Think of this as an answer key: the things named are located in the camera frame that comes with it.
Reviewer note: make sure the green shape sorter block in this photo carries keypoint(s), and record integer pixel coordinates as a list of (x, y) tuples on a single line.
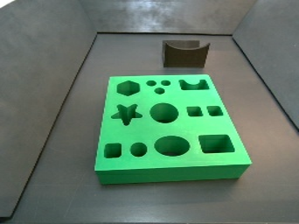
[(167, 132)]

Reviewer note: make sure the dark concave cradle block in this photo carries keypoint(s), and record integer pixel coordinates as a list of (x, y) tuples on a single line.
[(185, 53)]

